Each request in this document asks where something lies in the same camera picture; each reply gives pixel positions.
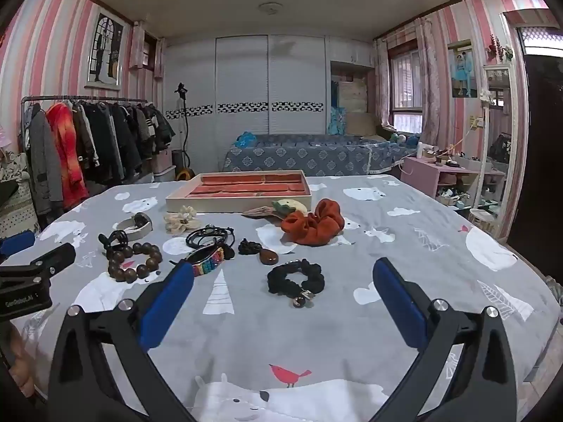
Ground white framed standing mirror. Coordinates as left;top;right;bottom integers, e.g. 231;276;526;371
477;64;517;229

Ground black cord bracelets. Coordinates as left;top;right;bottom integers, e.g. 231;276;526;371
185;224;235;251

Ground open wall shelf niche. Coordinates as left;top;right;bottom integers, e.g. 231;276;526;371
330;62;374;135

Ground red flower wall decoration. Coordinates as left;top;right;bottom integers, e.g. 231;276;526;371
486;35;514;63

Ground rainbow beaded bracelet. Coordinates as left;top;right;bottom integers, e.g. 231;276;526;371
171;246;236;277

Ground black garment steamer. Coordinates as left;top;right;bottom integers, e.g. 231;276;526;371
173;83;197;181

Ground white round stool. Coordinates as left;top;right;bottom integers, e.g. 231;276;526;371
468;209;496;234

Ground black hair clip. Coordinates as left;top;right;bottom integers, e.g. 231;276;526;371
98;230;129;253

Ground person's left hand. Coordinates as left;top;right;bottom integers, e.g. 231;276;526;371
0;325;39;398

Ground white wardrobe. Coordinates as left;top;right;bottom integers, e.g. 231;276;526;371
163;34;328;137

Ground brown wooden bead bracelet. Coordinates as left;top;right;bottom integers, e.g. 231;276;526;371
107;242;163;284

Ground window with red frame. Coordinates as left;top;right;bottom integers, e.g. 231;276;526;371
387;39;425;135

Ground white storage box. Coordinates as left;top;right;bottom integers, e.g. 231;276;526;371
152;149;177;182

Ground beige jewelry tray red lining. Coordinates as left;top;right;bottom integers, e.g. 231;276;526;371
165;169;312;213

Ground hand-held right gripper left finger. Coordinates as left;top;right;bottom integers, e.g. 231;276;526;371
48;261;196;422

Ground dark door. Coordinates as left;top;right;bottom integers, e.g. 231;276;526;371
506;53;563;251

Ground framed black white wall poster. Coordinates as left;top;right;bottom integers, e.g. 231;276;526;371
86;11;125;90

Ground pink patterned curtain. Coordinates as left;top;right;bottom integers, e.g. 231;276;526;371
413;15;441;146

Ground pink cabinet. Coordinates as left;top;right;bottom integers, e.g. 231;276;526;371
400;156;482;205

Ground metal clothes rack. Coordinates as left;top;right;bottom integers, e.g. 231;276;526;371
21;95;150;212

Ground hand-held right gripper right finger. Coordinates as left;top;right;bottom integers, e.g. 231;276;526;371
372;257;517;422

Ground pink knit yellow plush hair clip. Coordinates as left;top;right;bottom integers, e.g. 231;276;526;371
241;199;311;220

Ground orange scrunchie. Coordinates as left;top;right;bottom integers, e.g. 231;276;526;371
281;199;346;247

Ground sofa with blue patterned cover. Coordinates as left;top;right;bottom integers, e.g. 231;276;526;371
223;134;416;177

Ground brown pendant black cord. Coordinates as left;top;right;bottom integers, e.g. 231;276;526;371
238;238;279;267

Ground wall poster with blue figures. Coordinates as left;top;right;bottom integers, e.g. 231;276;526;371
448;40;478;98

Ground grey polar bear printed blanket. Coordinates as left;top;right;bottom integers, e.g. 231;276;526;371
9;173;561;422

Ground beige fabric flower hair clip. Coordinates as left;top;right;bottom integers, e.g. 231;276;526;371
164;206;198;234

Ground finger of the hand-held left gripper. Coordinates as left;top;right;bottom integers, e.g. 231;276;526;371
0;231;36;258
0;243;76;281

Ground row of hanging clothes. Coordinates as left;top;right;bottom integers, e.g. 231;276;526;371
24;100;177;218

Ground silver bangle watch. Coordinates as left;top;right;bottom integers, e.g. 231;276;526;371
114;212;153;242

